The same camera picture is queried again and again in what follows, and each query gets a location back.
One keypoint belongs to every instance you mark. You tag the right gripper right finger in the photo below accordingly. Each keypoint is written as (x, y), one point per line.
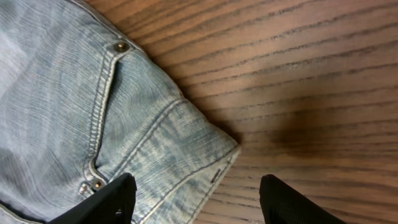
(281, 204)

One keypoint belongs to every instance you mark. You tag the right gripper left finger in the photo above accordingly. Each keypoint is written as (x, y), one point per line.
(113, 204)

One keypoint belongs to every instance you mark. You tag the light blue denim shorts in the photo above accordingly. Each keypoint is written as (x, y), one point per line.
(81, 104)

